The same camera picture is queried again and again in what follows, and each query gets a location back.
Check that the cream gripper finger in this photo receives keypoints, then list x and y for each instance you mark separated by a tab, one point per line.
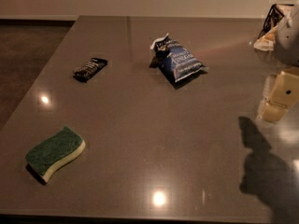
280	94

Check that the blue chip bag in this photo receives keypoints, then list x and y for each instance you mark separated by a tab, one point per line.
176	61

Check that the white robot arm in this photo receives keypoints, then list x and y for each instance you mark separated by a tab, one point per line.
280	34

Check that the green and white sponge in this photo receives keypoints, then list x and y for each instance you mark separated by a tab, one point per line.
55	152

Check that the white packet in basket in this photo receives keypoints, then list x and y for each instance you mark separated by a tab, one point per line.
266	42

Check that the black snack bar wrapper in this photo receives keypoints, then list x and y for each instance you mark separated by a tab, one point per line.
89	69

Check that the black wire basket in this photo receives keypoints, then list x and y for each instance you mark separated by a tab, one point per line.
275	14

